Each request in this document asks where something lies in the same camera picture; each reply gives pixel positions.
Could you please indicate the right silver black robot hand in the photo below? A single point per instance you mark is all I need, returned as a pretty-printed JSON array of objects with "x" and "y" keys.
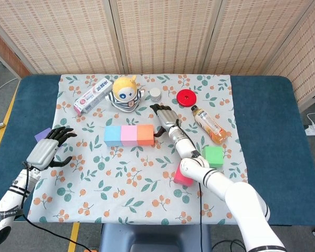
[{"x": 168, "y": 118}]

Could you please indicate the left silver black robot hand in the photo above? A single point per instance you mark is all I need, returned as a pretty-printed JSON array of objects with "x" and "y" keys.
[{"x": 42, "y": 153}]

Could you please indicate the purple foam cube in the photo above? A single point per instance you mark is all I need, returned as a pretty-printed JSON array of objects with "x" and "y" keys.
[{"x": 40, "y": 136}]

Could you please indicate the orange foam cube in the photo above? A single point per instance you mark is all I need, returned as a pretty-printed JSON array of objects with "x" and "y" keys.
[{"x": 145, "y": 134}]

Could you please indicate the pink foam cube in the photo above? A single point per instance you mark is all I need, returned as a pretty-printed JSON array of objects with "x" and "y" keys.
[{"x": 129, "y": 134}]

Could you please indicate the light blue foam cube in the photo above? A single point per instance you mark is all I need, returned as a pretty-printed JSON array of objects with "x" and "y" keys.
[{"x": 113, "y": 135}]

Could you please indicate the magenta foam cube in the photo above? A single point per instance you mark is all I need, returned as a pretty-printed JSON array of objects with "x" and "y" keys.
[{"x": 179, "y": 179}]

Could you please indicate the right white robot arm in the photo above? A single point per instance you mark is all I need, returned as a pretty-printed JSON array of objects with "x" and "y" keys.
[{"x": 241, "y": 199}]

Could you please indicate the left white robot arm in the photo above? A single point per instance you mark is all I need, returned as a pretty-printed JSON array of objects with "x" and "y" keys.
[{"x": 10, "y": 199}]

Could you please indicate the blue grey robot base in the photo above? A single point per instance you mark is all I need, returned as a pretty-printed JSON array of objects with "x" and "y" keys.
[{"x": 155, "y": 236}]

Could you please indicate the red disc with hole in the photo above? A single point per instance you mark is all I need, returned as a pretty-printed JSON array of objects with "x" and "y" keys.
[{"x": 182, "y": 99}]

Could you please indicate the small white jar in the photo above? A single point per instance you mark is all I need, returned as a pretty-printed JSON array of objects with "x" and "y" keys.
[{"x": 155, "y": 94}]

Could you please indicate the orange drink plastic bottle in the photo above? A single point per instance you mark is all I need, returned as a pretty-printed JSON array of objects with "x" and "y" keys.
[{"x": 210, "y": 124}]

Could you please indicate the yellow plush toy striped shirt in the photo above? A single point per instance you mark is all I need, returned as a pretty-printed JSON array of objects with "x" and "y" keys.
[{"x": 124, "y": 93}]

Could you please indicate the green foam cube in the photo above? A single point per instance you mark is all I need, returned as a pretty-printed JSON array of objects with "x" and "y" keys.
[{"x": 214, "y": 156}]

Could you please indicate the white toothpaste box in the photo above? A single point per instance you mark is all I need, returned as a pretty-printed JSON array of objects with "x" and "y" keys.
[{"x": 93, "y": 97}]

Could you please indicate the bamboo folding screen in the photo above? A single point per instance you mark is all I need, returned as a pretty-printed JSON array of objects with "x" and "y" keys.
[{"x": 160, "y": 39}]

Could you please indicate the floral fruit print tablecloth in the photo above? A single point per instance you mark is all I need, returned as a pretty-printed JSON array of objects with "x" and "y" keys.
[{"x": 147, "y": 197}]

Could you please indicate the teal padded table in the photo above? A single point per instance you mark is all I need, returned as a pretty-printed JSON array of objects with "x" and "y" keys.
[{"x": 265, "y": 105}]

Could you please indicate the small orange box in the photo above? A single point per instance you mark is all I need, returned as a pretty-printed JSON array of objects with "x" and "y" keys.
[{"x": 90, "y": 251}]

